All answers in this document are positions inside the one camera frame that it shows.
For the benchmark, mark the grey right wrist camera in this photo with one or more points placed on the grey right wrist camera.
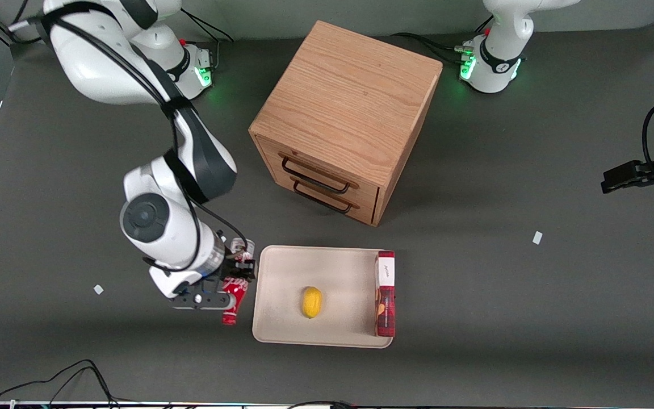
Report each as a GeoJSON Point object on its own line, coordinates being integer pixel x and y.
{"type": "Point", "coordinates": [199, 300]}

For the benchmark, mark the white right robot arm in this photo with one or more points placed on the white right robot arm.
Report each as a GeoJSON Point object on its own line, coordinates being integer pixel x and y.
{"type": "Point", "coordinates": [162, 227]}

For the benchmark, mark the red cookie box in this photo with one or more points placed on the red cookie box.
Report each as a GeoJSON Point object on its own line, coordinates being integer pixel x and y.
{"type": "Point", "coordinates": [385, 295]}

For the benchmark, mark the red soda can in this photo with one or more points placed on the red soda can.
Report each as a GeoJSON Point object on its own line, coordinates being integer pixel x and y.
{"type": "Point", "coordinates": [235, 301]}

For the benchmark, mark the wooden two-drawer cabinet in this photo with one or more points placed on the wooden two-drawer cabinet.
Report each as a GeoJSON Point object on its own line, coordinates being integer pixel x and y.
{"type": "Point", "coordinates": [349, 108]}

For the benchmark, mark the yellow lemon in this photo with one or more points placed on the yellow lemon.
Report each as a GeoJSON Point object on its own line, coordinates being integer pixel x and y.
{"type": "Point", "coordinates": [311, 302]}

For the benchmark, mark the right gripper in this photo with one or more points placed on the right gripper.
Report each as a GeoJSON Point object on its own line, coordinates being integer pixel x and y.
{"type": "Point", "coordinates": [229, 267]}

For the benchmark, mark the beige plastic tray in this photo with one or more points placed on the beige plastic tray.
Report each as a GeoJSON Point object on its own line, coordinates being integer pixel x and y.
{"type": "Point", "coordinates": [327, 272]}

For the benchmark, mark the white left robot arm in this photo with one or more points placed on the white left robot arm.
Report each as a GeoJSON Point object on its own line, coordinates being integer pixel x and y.
{"type": "Point", "coordinates": [497, 57]}

